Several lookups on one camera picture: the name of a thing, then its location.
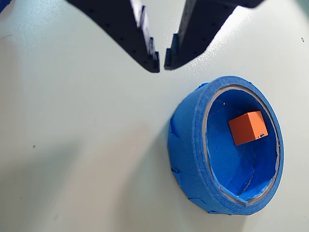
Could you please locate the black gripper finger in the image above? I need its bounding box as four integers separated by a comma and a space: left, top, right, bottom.
164, 0, 268, 71
66, 0, 160, 73

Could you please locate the orange cube block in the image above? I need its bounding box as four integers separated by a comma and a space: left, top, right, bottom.
228, 111, 268, 146

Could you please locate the blue tape roll bin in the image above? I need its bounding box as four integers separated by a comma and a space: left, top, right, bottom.
168, 75, 285, 216

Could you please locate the blue tape patch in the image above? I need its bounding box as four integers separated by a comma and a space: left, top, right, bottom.
0, 0, 12, 13

